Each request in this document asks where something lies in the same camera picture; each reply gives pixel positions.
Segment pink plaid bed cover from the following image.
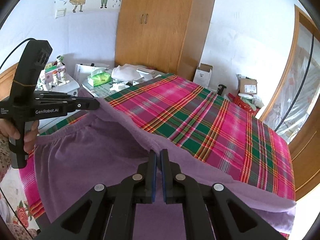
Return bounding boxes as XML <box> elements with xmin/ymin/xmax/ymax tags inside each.
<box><xmin>20</xmin><ymin>74</ymin><xmax>296</xmax><ymax>227</ymax></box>

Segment crumpled white tissues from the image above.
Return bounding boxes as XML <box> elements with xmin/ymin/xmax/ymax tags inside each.
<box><xmin>110</xmin><ymin>82</ymin><xmax>130</xmax><ymax>92</ymax></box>

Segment wooden wardrobe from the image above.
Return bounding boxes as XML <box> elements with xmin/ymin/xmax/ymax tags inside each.
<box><xmin>115</xmin><ymin>0</ymin><xmax>215</xmax><ymax>81</ymax></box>

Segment left floral sleeve forearm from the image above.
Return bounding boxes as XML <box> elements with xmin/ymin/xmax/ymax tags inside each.
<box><xmin>0</xmin><ymin>134</ymin><xmax>11</xmax><ymax>182</ymax></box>

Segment floral white bedsheet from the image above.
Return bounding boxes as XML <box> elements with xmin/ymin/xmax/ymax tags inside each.
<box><xmin>1</xmin><ymin>167</ymin><xmax>39</xmax><ymax>230</ymax></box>

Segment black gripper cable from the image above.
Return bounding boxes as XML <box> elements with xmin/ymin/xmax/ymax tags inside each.
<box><xmin>0</xmin><ymin>37</ymin><xmax>36</xmax><ymax>72</ymax></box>

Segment glass side table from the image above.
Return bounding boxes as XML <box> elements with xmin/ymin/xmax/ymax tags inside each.
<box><xmin>82</xmin><ymin>80</ymin><xmax>133</xmax><ymax>98</ymax></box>

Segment small white cardboard box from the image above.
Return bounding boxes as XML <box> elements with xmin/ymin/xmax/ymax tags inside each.
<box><xmin>193</xmin><ymin>63</ymin><xmax>213</xmax><ymax>88</ymax></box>

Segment brown cardboard box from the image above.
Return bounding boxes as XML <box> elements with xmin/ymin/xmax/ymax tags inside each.
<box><xmin>236</xmin><ymin>74</ymin><xmax>258</xmax><ymax>95</ymax></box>

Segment purple fleece sweater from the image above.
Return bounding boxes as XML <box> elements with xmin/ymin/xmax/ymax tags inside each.
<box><xmin>34</xmin><ymin>99</ymin><xmax>296</xmax><ymax>233</ymax></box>

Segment person's left hand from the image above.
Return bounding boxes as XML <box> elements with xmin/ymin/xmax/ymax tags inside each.
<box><xmin>1</xmin><ymin>119</ymin><xmax>40</xmax><ymax>153</ymax></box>

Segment green tissue pack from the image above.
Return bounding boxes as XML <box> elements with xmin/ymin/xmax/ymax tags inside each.
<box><xmin>87</xmin><ymin>68</ymin><xmax>112</xmax><ymax>87</ymax></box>

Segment wooden door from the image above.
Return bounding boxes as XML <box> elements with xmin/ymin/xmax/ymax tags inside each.
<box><xmin>289</xmin><ymin>100</ymin><xmax>320</xmax><ymax>200</ymax></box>

